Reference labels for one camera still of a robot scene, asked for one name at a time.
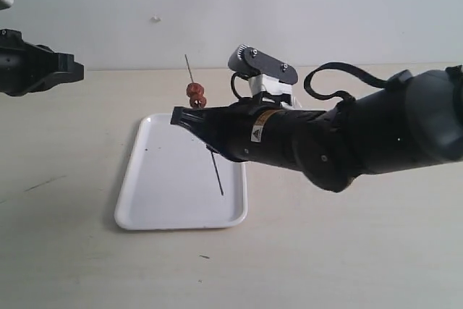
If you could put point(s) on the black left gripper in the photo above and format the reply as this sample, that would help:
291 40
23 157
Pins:
28 68

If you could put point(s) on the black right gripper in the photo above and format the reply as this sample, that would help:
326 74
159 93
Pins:
241 132

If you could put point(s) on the red-brown bead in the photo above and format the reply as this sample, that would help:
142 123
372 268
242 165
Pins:
194 88
198 101

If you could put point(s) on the thin metal skewer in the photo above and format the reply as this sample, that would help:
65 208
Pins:
212 155

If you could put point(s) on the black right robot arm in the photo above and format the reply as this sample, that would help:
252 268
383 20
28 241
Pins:
411 121

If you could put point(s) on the white rectangular plastic tray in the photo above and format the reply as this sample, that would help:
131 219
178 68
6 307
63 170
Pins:
170 183

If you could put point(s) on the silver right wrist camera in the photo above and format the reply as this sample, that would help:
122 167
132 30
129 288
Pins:
268 78

